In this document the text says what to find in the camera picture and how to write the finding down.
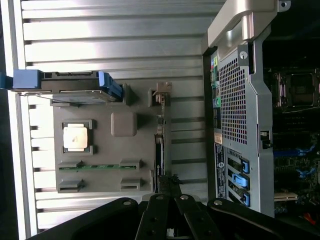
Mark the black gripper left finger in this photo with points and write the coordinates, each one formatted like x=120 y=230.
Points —
x=155 y=217

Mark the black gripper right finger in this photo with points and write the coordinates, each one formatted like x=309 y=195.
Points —
x=195 y=220

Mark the green RAM stick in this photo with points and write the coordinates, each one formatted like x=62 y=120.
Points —
x=100 y=167

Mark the grey parts rack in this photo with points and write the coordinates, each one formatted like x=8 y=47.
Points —
x=105 y=155

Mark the white expansion slot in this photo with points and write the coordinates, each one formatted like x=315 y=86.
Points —
x=286 y=197

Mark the green motherboard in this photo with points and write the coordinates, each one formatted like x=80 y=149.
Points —
x=287 y=160

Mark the silver CPU chip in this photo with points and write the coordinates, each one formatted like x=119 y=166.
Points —
x=75 y=136

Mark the blue expansion slot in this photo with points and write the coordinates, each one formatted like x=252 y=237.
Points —
x=287 y=152

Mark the open PC case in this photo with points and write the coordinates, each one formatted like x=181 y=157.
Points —
x=237 y=105

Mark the hard disk with blue rails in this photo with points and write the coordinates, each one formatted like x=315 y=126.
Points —
x=70 y=82

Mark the CPU socket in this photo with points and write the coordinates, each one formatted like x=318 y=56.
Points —
x=300 y=87

